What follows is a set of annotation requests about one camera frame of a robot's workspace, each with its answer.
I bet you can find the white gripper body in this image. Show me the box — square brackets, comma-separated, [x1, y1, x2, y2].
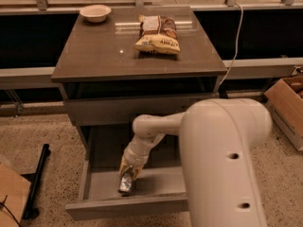
[122, 146, 150, 167]

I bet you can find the silver blue redbull can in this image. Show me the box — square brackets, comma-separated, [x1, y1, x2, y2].
[118, 172, 133, 196]

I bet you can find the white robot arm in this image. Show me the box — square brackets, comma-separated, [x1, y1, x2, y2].
[119, 98, 272, 227]

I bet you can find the open grey middle drawer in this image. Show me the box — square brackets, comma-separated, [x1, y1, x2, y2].
[65, 124, 187, 220]

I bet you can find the closed grey top drawer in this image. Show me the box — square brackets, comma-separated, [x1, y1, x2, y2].
[64, 93, 219, 126]

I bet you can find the grey drawer cabinet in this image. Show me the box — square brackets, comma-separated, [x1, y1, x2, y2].
[50, 6, 229, 221]

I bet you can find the black metal pole stand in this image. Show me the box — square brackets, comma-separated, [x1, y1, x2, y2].
[22, 144, 50, 219]

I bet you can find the yellow brown chip bag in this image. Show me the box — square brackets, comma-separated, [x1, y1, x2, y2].
[134, 15, 181, 55]

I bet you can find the white paper bowl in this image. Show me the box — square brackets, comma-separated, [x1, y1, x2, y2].
[80, 5, 112, 23]

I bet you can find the cardboard box on floor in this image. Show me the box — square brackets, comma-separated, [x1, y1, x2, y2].
[265, 76, 303, 151]

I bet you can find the black cable on cardboard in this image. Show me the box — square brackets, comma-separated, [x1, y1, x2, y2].
[0, 195, 21, 227]

